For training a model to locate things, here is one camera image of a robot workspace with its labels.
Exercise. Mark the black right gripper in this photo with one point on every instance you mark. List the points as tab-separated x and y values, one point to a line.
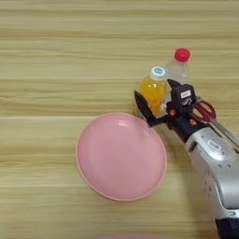
183	124

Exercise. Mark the orange juice bottle white cap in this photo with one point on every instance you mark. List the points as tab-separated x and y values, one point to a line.
153	90

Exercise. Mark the clear bottle red cap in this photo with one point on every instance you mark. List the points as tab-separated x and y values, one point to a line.
179	70

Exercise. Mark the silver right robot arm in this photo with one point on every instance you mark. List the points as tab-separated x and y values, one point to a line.
217	174

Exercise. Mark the black box white label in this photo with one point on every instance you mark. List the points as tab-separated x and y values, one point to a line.
183	95

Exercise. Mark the pink round plate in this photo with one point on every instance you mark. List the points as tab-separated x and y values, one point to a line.
118	161

